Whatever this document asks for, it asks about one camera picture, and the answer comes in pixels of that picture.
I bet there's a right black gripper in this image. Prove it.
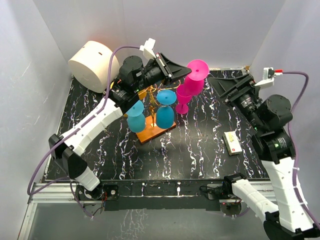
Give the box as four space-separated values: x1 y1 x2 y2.
207 73 265 132

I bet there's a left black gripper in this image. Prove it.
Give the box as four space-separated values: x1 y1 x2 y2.
133 53 192 93

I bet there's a magenta wine glass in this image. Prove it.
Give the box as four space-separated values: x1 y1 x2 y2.
175 84 192 115
183 59 209 96

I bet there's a blue wine glass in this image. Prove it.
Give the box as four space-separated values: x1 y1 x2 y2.
156 89 177 129
126 100 146 133

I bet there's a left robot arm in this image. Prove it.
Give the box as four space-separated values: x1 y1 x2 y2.
48 53 192 200

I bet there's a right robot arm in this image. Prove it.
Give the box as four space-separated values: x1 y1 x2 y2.
208 68 320 240

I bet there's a small white box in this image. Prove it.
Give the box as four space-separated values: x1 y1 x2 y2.
223 131 243 156

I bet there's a white cylindrical container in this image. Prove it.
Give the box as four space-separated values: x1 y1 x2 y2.
68 40 113 93

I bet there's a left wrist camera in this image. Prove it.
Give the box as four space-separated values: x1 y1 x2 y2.
139 38 156 60

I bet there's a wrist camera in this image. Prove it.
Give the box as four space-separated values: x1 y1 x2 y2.
139 38 156 60
254 67 283 89

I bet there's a gold wire wine glass rack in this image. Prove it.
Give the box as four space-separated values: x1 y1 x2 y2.
136 83 180 144

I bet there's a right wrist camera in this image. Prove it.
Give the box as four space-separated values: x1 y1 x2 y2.
254 67 283 89

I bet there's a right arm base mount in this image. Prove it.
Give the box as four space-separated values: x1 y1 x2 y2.
199 183 242 204

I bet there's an aluminium table frame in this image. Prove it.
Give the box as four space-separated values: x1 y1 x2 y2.
18 66 311 240

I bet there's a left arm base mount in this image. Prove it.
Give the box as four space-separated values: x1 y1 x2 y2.
74 182 119 203

